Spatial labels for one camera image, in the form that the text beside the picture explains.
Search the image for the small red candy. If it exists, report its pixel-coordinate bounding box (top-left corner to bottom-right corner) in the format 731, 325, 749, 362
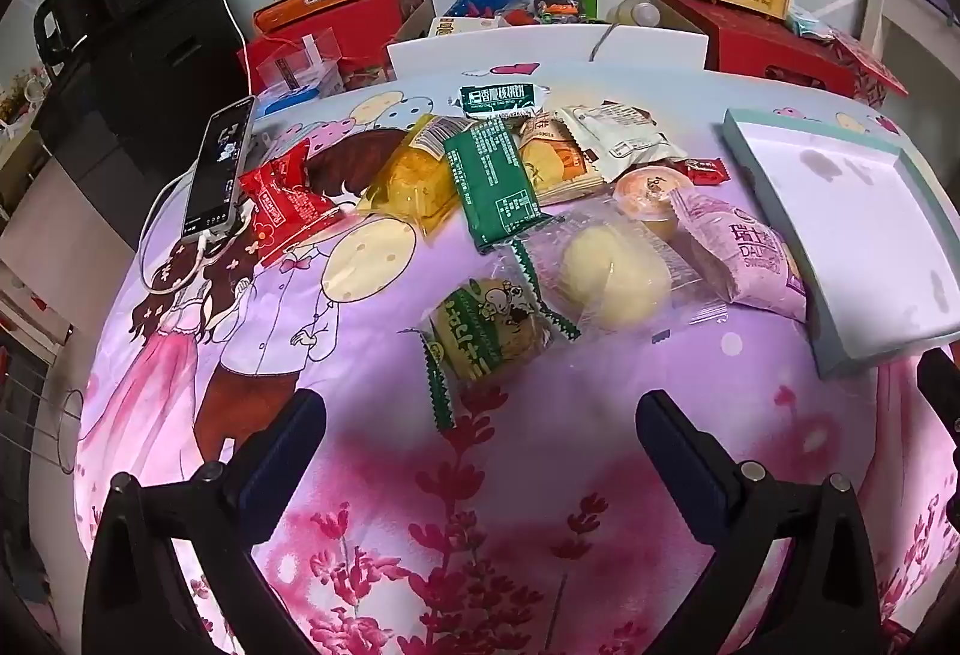
671, 155, 730, 185

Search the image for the clear plastic box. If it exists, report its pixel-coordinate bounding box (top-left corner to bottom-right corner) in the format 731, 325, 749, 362
255, 28, 346, 101

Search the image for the white and brown snack packet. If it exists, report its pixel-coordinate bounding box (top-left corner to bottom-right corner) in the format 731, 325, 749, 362
559, 103, 676, 183

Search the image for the black cabinet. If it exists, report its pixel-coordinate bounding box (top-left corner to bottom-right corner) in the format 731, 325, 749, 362
30, 0, 252, 228

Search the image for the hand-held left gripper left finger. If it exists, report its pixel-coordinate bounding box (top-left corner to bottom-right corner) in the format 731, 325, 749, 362
81, 388, 331, 655

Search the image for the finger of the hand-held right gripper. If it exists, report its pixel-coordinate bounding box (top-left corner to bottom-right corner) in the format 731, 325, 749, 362
916, 349, 960, 457

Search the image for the green-edged cartoon snack packet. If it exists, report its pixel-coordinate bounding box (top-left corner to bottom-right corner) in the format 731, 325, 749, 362
397, 276, 582, 432

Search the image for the dark green snack packet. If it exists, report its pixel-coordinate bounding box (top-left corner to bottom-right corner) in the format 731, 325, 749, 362
442, 118, 563, 255

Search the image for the clear plastic bottle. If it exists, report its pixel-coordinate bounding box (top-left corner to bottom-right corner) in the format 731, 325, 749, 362
606, 0, 661, 29

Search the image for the printed cartoon blanket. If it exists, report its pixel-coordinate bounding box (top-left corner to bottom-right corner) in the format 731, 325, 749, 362
71, 65, 960, 655

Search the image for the yellow cake packet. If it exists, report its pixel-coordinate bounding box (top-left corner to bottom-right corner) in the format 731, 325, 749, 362
356, 115, 470, 243

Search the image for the blue and white tissue pack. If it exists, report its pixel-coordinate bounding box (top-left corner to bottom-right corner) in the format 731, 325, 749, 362
255, 85, 323, 116

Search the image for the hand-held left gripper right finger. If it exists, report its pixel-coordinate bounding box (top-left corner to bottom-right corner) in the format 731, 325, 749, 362
635, 388, 886, 655

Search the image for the red snack packet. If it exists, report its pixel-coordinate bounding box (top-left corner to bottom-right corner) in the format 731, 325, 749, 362
238, 140, 342, 270

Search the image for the clear pale bun packet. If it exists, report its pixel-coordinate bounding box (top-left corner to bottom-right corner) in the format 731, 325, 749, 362
499, 212, 732, 337

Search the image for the white charging cable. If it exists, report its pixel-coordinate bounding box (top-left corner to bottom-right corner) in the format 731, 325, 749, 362
139, 0, 260, 296

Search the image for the pink snack packet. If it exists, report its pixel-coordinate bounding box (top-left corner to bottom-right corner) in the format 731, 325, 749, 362
671, 190, 811, 324

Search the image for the red patterned paper bag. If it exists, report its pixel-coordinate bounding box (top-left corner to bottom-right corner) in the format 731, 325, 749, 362
825, 32, 908, 104

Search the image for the orange jelly cup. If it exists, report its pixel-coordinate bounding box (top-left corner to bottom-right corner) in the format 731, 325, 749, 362
611, 166, 695, 236

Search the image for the red gift box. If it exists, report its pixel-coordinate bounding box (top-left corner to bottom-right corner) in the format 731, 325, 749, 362
240, 0, 425, 74

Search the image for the white and yellow carton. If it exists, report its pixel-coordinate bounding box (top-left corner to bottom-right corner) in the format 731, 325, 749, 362
431, 16, 496, 37

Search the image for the green and white cookie packet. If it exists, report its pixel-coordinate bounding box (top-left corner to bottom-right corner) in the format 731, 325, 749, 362
459, 83, 542, 119

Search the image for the yellow swiss roll packet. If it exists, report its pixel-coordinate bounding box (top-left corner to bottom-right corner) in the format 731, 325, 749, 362
517, 110, 608, 206

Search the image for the dark red crate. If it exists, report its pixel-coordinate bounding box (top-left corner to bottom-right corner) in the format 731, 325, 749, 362
658, 0, 860, 97

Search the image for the smartphone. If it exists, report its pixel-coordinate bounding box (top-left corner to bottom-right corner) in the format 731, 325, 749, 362
182, 95, 257, 243

